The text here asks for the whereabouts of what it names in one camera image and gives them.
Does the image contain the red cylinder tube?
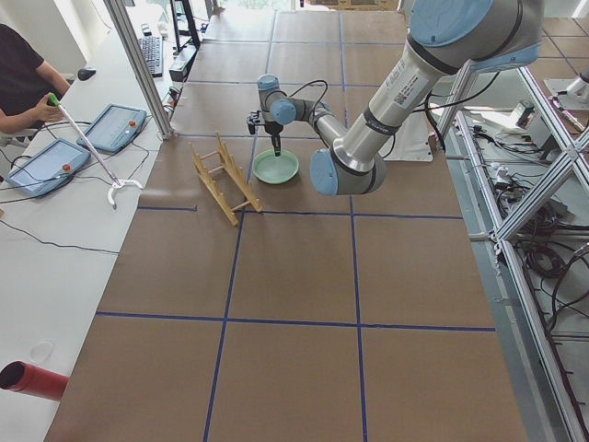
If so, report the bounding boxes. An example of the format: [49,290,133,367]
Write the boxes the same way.
[1,361,69,401]

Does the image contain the person in black shirt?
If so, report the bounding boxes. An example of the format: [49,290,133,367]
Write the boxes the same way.
[1,24,70,134]

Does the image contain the left teach pendant tablet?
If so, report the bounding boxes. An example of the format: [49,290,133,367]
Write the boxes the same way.
[6,138,90,198]

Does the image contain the right teach pendant tablet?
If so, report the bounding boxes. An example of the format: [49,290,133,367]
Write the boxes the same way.
[83,104,147,154]

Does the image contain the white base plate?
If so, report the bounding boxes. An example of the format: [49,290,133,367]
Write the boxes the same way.
[379,112,433,162]

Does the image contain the person's hand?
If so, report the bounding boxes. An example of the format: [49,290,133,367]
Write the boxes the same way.
[31,94,63,122]

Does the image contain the blue tape strip crossing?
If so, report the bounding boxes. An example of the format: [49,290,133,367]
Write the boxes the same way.
[338,12,369,442]

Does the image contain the wooden dish rack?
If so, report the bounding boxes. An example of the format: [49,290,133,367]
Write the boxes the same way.
[189,132,262,227]

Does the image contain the black keyboard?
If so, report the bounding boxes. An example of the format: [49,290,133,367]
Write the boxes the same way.
[138,35,164,77]

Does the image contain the black computer mouse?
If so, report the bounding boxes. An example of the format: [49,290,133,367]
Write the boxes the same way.
[77,67,97,81]

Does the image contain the mint green plate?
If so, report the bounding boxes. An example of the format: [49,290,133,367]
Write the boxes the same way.
[253,150,299,184]

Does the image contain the teach pendant tablet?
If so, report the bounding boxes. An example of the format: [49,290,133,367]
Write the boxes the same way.
[6,138,90,198]
[83,104,147,154]

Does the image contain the aluminium frame post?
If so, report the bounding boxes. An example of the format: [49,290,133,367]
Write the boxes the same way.
[104,0,175,140]

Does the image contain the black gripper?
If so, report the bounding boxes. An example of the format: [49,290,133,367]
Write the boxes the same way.
[264,122,282,157]

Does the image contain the white reacher grabber tool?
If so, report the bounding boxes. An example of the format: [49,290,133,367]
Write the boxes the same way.
[48,92,144,210]

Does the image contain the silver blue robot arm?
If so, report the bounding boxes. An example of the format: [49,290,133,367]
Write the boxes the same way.
[247,1,545,195]

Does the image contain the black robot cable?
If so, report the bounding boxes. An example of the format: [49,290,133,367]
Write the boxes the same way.
[288,79,329,108]

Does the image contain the tangled black cables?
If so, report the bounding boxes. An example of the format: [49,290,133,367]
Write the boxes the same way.
[513,202,589,342]

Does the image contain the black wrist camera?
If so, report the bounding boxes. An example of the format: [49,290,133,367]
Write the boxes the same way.
[246,110,265,135]

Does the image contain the blue tape strip near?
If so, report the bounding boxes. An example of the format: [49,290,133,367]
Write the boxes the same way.
[95,310,496,332]

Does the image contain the aluminium truss frame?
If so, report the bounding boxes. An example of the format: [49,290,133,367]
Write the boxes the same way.
[439,56,588,441]

